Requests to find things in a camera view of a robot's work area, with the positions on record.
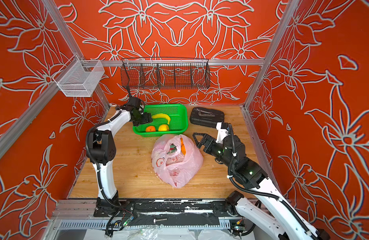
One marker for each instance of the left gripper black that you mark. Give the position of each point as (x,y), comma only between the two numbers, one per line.
(147,118)

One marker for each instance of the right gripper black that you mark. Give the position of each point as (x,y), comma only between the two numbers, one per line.
(209,148)

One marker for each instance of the orange fruit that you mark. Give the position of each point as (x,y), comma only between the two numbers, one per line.
(183,149)
(150,129)

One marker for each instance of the yellow lemon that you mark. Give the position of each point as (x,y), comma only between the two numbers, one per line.
(163,128)

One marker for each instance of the pink plastic bag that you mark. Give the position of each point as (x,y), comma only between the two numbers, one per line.
(176,170)

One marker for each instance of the red watermelon slice toy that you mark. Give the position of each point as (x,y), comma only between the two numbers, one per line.
(173,150)

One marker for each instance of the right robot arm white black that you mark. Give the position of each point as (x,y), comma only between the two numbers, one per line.
(256,198)

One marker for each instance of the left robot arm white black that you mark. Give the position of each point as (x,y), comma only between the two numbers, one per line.
(101,150)

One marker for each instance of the yellow banana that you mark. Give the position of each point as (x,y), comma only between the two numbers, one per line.
(162,116)

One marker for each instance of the green plastic basket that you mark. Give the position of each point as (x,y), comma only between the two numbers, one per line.
(172,119)

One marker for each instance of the black tool case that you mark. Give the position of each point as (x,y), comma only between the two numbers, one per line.
(206,117)

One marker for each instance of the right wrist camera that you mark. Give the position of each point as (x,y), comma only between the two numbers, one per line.
(223,131)

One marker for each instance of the black wire basket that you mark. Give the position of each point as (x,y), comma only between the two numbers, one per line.
(165,73)

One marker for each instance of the clear plastic wall bin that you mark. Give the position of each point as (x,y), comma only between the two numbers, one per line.
(78,80)

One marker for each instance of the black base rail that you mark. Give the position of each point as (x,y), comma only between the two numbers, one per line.
(194,214)

